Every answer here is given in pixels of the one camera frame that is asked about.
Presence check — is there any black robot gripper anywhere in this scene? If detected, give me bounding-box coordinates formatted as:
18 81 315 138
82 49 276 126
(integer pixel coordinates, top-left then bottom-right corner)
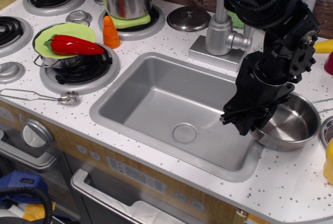
220 51 294 135

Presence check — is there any stainless steel frying pan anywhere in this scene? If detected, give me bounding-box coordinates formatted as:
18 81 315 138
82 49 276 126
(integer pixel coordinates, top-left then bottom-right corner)
250 92 332 152

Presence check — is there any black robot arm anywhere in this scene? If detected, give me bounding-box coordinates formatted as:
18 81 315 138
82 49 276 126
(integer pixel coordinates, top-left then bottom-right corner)
221 0 319 135

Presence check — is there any grey toy sink basin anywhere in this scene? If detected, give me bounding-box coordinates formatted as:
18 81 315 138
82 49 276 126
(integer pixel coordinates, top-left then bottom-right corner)
89 53 263 181

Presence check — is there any silver round lid right edge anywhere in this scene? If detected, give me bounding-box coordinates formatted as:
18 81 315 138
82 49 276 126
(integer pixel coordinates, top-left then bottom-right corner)
318 116 333 149

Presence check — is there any silver toy faucet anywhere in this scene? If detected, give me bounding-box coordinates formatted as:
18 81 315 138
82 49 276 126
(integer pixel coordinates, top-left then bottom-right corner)
188 0 255 72

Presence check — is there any yellow toy at right edge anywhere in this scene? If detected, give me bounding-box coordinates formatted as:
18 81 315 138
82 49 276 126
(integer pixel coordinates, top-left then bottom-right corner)
323 139 333 185

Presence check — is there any red toy cup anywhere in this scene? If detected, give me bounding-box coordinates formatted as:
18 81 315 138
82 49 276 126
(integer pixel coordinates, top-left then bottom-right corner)
324 52 333 75

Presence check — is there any green toy bitter gourd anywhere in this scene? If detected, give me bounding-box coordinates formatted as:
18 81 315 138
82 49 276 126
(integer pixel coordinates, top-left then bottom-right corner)
228 11 244 29

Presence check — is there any steel pot lid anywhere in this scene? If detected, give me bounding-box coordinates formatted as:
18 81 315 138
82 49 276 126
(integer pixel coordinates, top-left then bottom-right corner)
166 6 211 32

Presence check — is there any back right stove burner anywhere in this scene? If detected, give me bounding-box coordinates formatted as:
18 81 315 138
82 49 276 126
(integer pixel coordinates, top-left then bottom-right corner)
98 4 166 42

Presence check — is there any orange toy carrot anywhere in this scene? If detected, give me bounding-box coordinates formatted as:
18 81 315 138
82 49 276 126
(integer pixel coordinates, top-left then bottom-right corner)
103 16 120 49

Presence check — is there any green toy sponge under pot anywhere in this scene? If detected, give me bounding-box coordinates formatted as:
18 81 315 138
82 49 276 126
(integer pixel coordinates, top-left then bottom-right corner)
106 11 151 29

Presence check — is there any front right stove burner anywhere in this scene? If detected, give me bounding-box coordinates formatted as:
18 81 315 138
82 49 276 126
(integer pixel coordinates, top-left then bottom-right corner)
40 45 120 95

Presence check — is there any light green toy plate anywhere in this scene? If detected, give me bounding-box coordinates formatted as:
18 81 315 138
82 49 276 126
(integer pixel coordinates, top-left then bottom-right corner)
33 22 96 59

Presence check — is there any red toy chili pepper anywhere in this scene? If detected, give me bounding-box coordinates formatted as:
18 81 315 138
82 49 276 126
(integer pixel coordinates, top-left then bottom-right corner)
44 34 105 55

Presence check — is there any silver oven knob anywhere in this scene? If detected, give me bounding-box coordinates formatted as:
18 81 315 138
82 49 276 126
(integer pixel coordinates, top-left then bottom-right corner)
21 118 54 148

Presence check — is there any silver stove top knob left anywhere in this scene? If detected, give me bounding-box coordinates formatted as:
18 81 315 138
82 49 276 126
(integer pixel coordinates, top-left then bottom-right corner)
1 62 25 84

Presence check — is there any front left stove burner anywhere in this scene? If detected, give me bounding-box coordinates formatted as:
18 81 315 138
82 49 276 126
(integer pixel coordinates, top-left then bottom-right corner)
1 16 33 58

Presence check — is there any yellow toy knife handle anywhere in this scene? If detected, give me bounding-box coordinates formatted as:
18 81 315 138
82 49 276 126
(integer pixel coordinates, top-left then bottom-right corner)
314 39 333 54

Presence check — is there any silver oven door handle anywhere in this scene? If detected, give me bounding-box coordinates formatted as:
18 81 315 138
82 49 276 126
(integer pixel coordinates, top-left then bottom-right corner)
1 130 58 171

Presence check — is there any blue device with black cable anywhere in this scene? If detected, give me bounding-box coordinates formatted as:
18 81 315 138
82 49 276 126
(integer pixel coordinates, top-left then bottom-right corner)
1 171 53 223

